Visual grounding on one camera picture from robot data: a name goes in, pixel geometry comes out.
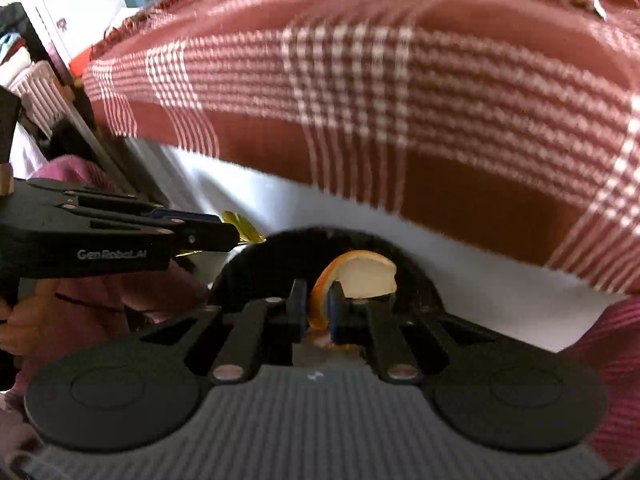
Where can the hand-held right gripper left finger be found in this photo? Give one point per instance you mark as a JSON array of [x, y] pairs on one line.
[[299, 310]]

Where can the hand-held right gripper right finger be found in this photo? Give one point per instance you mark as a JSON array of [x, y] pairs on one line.
[[336, 312]]

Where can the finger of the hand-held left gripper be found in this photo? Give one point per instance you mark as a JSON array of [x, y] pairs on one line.
[[210, 240], [185, 216]]

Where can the large orange peel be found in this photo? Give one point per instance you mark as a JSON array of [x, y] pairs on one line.
[[360, 275]]

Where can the black trash bin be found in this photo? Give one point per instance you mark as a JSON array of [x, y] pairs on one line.
[[280, 255]]

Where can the person's left hand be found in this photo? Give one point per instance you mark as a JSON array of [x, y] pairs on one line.
[[32, 325]]

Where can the white radiator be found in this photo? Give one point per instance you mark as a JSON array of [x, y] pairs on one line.
[[37, 95]]

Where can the red plaid tablecloth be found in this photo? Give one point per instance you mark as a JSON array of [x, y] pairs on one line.
[[400, 110]]

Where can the person's pink pants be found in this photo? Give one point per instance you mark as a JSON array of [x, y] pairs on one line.
[[615, 360]]

